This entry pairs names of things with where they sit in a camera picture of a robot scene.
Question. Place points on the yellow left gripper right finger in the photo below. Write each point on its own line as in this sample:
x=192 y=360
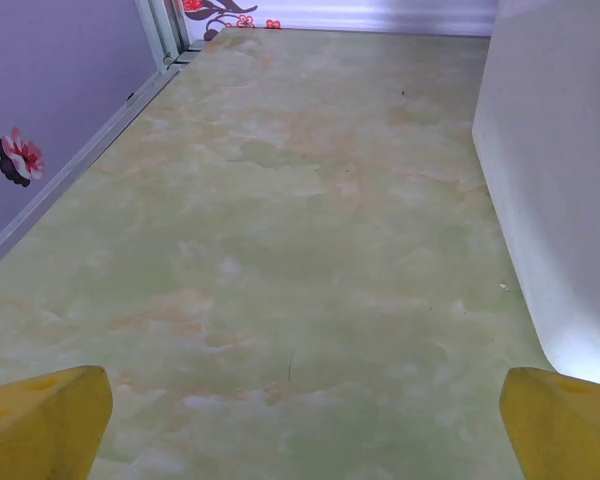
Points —
x=565 y=435

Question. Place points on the aluminium frame rail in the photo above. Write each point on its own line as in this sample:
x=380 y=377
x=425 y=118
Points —
x=80 y=160

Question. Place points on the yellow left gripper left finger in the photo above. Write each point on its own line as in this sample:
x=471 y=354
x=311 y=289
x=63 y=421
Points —
x=35 y=430

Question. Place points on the aluminium frame post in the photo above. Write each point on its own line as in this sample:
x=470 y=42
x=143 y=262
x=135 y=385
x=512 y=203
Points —
x=162 y=30

